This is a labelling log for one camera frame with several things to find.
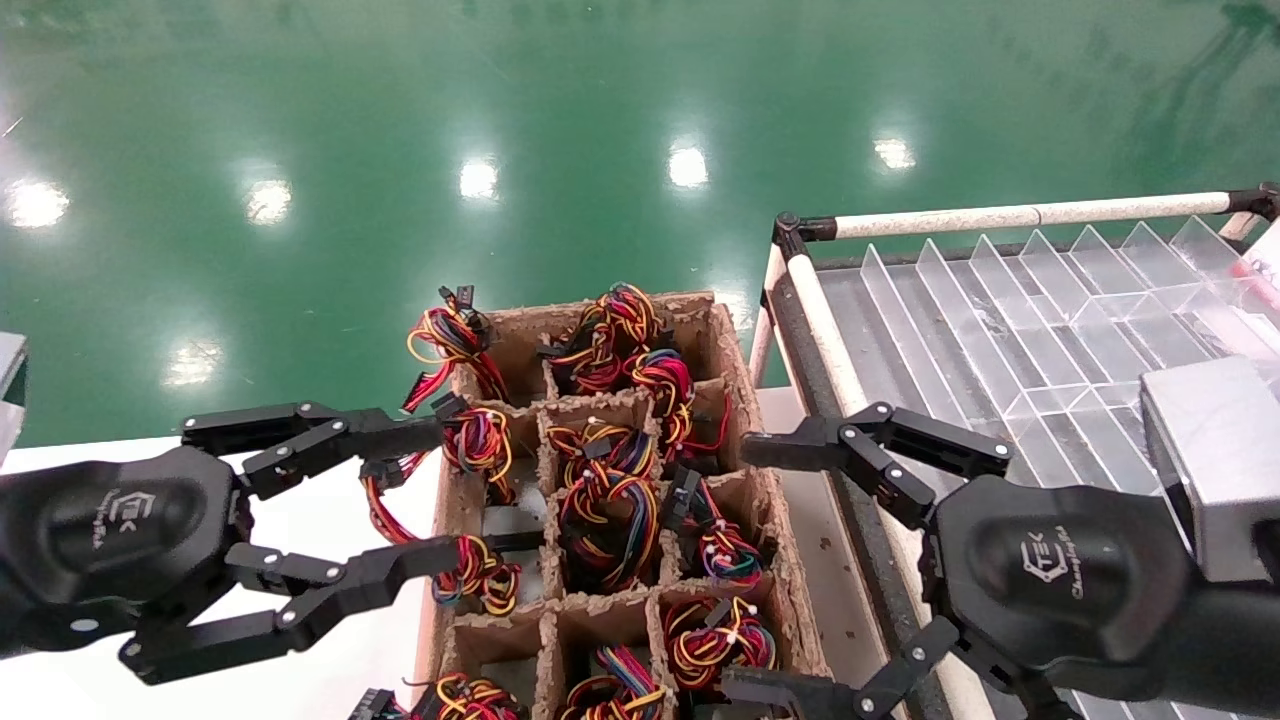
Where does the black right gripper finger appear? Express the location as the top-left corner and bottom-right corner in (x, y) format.
(720, 615), (1086, 720)
(742, 402), (1013, 531)

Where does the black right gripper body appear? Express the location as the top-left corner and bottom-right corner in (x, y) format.
(920, 474), (1280, 716)

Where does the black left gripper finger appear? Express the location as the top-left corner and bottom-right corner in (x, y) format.
(182, 403), (446, 499)
(120, 535), (463, 686)

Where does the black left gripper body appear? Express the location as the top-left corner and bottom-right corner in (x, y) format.
(0, 445), (251, 658)

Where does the grey power supply with wires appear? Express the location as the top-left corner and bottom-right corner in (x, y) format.
(558, 465), (661, 591)
(537, 283), (666, 396)
(405, 285), (511, 411)
(360, 395), (516, 506)
(625, 348), (733, 471)
(365, 478), (546, 616)
(660, 465), (766, 589)
(662, 597), (779, 693)
(348, 673), (526, 720)
(545, 418), (656, 481)
(560, 645), (669, 720)

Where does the brown cardboard divider box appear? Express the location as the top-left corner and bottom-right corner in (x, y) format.
(415, 290), (833, 720)

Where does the clear acrylic divider tray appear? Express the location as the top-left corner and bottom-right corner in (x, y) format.
(812, 215), (1280, 720)

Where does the white rack leg pipe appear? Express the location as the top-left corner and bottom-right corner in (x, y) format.
(748, 248), (789, 389)

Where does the black pipe corner joint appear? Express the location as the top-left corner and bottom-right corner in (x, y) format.
(772, 210), (836, 263)

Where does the long white rack pipe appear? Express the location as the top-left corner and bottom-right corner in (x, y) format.
(830, 192), (1236, 241)

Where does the white pink labelled object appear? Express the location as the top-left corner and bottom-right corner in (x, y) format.
(1238, 222), (1280, 301)

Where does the black pipe end joint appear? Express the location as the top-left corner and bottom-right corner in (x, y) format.
(1228, 182), (1280, 223)

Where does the black rack edge rail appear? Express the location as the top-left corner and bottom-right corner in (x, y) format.
(772, 270), (951, 720)

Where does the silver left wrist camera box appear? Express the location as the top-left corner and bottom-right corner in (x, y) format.
(0, 333), (28, 463)

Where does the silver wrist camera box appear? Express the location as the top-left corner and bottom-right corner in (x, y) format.
(1140, 355), (1280, 584)
(0, 333), (28, 463)

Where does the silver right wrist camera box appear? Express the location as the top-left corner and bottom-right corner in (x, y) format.
(1140, 355), (1280, 584)

